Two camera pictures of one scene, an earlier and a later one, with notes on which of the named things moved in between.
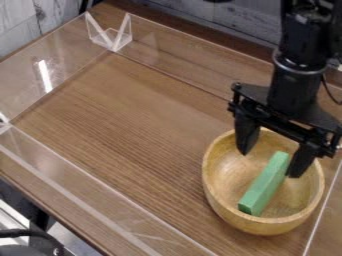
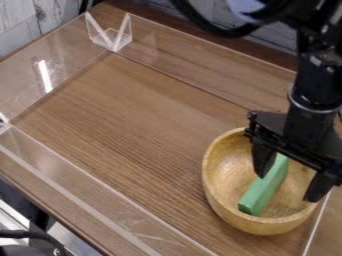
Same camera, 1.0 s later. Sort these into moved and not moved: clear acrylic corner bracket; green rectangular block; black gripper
Moved: black gripper
Not moved: clear acrylic corner bracket; green rectangular block
